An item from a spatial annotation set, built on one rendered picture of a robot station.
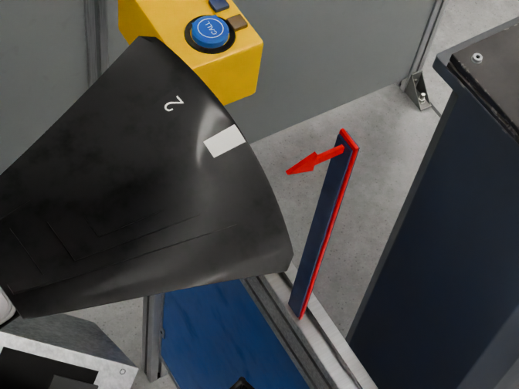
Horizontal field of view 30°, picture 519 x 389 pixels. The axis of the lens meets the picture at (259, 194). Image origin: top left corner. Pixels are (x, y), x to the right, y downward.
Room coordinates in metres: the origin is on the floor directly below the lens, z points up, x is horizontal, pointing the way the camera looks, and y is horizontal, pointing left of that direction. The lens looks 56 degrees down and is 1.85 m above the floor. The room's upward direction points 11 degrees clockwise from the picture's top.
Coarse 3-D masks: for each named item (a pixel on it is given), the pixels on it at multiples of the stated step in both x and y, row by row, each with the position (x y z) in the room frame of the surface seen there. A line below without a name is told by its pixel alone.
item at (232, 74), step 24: (120, 0) 0.77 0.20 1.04; (144, 0) 0.75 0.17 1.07; (168, 0) 0.76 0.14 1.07; (192, 0) 0.77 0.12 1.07; (120, 24) 0.77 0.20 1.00; (144, 24) 0.73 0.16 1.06; (168, 24) 0.72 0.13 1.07; (192, 48) 0.70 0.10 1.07; (216, 48) 0.70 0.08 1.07; (240, 48) 0.71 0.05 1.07; (216, 72) 0.69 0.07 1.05; (240, 72) 0.71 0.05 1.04; (216, 96) 0.69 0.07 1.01; (240, 96) 0.71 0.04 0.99
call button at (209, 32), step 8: (208, 16) 0.74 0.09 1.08; (216, 16) 0.74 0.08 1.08; (192, 24) 0.72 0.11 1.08; (200, 24) 0.72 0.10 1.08; (208, 24) 0.72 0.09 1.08; (216, 24) 0.73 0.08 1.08; (224, 24) 0.73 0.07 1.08; (192, 32) 0.71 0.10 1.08; (200, 32) 0.71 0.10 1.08; (208, 32) 0.71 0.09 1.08; (216, 32) 0.72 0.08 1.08; (224, 32) 0.72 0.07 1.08; (200, 40) 0.70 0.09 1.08; (208, 40) 0.70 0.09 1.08; (216, 40) 0.70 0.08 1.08; (224, 40) 0.71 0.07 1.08
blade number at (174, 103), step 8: (176, 88) 0.51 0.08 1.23; (168, 96) 0.50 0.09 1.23; (176, 96) 0.50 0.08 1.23; (184, 96) 0.50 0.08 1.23; (160, 104) 0.49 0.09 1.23; (168, 104) 0.49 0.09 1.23; (176, 104) 0.49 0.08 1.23; (184, 104) 0.49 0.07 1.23; (192, 104) 0.50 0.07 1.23; (160, 112) 0.48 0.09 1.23; (168, 112) 0.48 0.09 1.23; (176, 112) 0.49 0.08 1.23; (168, 120) 0.48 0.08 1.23
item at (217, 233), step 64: (128, 64) 0.52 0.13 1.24; (64, 128) 0.45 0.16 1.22; (128, 128) 0.46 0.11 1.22; (192, 128) 0.48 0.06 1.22; (0, 192) 0.39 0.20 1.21; (64, 192) 0.40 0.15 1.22; (128, 192) 0.41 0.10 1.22; (192, 192) 0.42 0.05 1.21; (256, 192) 0.44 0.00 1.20; (0, 256) 0.33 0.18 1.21; (64, 256) 0.34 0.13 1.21; (128, 256) 0.36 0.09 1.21; (192, 256) 0.37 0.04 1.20; (256, 256) 0.39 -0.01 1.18
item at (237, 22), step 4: (232, 16) 0.75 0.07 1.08; (236, 16) 0.75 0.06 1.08; (240, 16) 0.75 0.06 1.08; (228, 20) 0.74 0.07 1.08; (232, 20) 0.74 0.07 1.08; (236, 20) 0.74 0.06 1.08; (240, 20) 0.74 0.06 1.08; (244, 20) 0.75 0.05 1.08; (232, 24) 0.74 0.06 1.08; (236, 24) 0.74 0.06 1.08; (240, 24) 0.74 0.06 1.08; (244, 24) 0.74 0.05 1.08; (232, 28) 0.73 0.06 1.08; (236, 28) 0.73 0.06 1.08; (240, 28) 0.73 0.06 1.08; (244, 28) 0.74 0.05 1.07
